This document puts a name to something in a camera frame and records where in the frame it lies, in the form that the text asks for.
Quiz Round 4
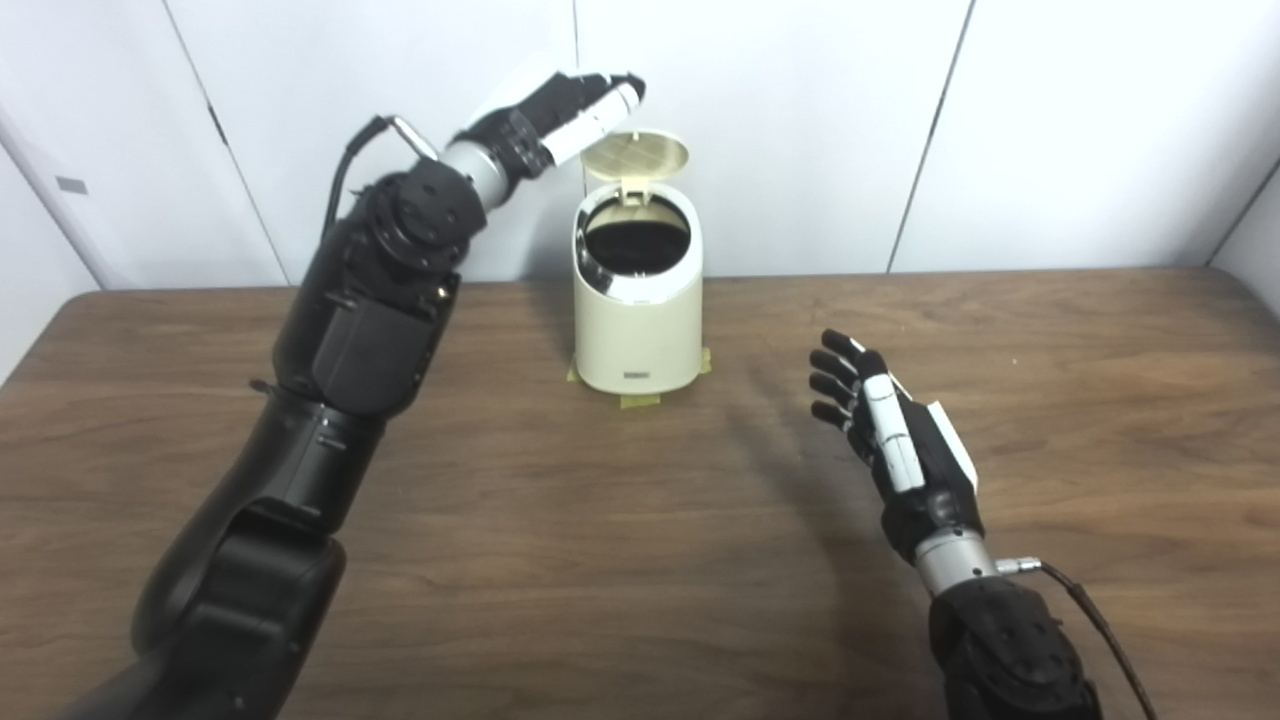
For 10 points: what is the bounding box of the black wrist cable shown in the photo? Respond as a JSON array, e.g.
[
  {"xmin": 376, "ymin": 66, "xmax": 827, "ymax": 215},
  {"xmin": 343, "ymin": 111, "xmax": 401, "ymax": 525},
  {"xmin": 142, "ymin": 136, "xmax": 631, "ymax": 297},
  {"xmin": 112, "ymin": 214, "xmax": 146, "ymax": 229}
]
[
  {"xmin": 995, "ymin": 557, "xmax": 1161, "ymax": 720},
  {"xmin": 322, "ymin": 114, "xmax": 441, "ymax": 236}
]

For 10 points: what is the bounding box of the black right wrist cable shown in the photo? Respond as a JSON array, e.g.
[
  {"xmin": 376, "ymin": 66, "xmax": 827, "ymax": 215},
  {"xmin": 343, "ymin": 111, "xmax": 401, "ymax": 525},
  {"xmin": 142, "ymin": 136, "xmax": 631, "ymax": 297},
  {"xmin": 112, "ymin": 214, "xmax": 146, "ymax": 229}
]
[{"xmin": 995, "ymin": 557, "xmax": 1161, "ymax": 720}]

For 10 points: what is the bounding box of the cream-colored round bin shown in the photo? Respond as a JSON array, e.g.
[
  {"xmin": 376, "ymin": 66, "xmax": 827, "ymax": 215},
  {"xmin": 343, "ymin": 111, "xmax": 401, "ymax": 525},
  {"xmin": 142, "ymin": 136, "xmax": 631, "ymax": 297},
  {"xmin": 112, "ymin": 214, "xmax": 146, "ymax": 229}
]
[{"xmin": 573, "ymin": 195, "xmax": 705, "ymax": 395}]

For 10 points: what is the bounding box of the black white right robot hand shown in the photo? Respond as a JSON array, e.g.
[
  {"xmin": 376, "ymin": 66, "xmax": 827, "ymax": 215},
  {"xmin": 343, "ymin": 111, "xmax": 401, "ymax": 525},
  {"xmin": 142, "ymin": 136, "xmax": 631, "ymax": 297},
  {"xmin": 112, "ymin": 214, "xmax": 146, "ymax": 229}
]
[{"xmin": 808, "ymin": 329, "xmax": 983, "ymax": 566}]

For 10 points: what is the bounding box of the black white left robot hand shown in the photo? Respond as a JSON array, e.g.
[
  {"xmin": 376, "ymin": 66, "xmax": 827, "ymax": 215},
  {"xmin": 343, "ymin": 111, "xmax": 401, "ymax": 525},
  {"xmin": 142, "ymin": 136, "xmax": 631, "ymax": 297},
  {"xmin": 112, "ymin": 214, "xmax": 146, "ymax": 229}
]
[{"xmin": 455, "ymin": 70, "xmax": 647, "ymax": 181}]

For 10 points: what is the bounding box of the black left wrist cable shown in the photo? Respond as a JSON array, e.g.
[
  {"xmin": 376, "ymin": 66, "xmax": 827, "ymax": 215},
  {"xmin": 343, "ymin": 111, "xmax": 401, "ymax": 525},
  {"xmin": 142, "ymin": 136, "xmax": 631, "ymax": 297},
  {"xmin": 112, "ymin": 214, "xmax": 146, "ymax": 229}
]
[{"xmin": 322, "ymin": 114, "xmax": 441, "ymax": 236}]

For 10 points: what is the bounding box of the beige round bin lid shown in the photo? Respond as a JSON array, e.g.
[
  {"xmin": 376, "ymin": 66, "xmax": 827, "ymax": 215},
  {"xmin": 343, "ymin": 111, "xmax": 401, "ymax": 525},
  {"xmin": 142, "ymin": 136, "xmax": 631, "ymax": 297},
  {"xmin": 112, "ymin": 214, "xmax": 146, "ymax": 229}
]
[{"xmin": 581, "ymin": 130, "xmax": 690, "ymax": 206}]

